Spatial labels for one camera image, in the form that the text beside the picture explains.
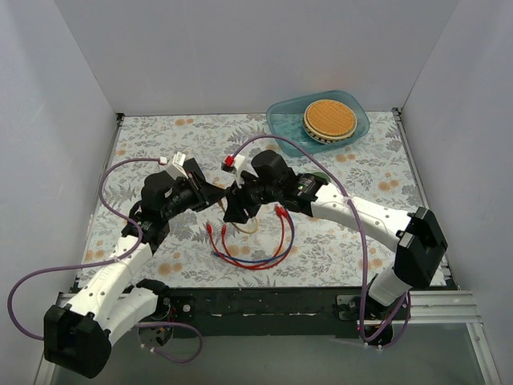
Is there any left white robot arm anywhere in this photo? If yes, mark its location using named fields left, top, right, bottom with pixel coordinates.
left=43, top=153, right=224, bottom=379

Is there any yellow ethernet cable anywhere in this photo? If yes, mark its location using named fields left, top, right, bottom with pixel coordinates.
left=219, top=200, right=260, bottom=236

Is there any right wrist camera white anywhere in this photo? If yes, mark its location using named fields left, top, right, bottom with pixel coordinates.
left=221, top=154, right=247, bottom=188

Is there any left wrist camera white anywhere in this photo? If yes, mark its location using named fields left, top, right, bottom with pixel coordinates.
left=158, top=152, right=188, bottom=180

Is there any woven round coasters stack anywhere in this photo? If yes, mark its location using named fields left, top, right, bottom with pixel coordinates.
left=303, top=99, right=357, bottom=144

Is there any floral table mat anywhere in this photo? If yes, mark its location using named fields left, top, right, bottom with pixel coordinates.
left=83, top=112, right=422, bottom=287

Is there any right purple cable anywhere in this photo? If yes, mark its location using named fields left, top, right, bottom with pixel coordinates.
left=230, top=135, right=412, bottom=350

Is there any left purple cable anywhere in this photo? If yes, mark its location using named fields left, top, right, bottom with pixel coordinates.
left=7, top=156, right=204, bottom=364

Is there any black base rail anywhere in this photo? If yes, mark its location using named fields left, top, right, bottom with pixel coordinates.
left=59, top=285, right=458, bottom=340

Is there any purple cable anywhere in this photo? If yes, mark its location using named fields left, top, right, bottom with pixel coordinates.
left=7, top=156, right=204, bottom=364
left=230, top=135, right=412, bottom=350

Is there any red ethernet cable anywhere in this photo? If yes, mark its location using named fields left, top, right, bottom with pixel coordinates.
left=205, top=204, right=290, bottom=270
left=219, top=206, right=293, bottom=265

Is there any teal plastic container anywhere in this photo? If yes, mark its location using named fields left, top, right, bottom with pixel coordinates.
left=266, top=91, right=370, bottom=154

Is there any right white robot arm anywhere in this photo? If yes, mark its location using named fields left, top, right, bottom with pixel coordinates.
left=222, top=150, right=448, bottom=319

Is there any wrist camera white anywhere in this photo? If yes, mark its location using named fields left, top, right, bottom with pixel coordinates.
left=158, top=152, right=188, bottom=180
left=221, top=154, right=247, bottom=188

